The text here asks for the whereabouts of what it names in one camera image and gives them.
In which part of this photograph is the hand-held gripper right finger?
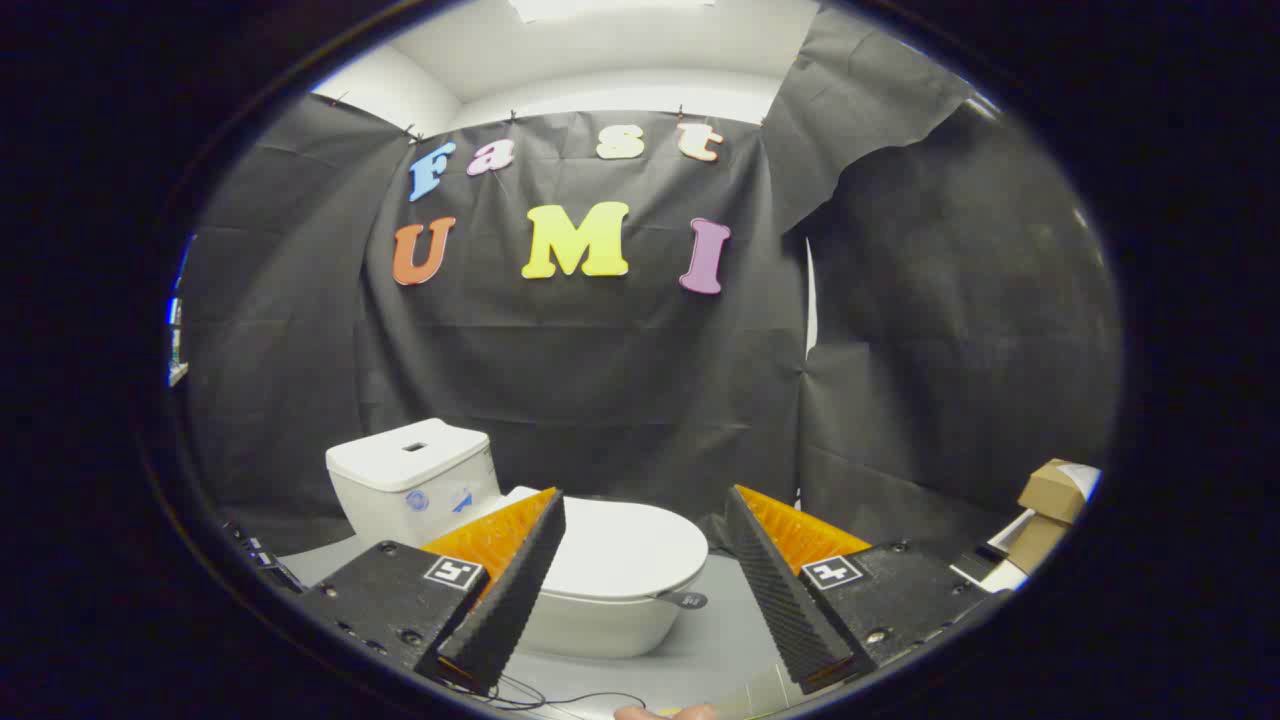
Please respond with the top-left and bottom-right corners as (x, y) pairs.
(722, 485), (1013, 696)

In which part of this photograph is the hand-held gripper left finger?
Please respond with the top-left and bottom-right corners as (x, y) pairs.
(300, 487), (567, 698)

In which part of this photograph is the white toilet lid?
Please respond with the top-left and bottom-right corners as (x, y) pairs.
(497, 486), (709, 604)

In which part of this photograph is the white toilet tank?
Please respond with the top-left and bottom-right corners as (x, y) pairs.
(326, 418), (502, 550)

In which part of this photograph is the black backdrop cloth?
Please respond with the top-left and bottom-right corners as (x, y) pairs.
(180, 5), (1121, 556)

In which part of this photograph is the cluttered dark electronics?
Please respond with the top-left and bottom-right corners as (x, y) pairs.
(225, 520), (307, 594)

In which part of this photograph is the small brown cardboard box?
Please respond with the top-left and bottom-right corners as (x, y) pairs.
(1018, 459), (1087, 525)

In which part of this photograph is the thin black cable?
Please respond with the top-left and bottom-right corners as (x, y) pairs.
(440, 675), (647, 712)

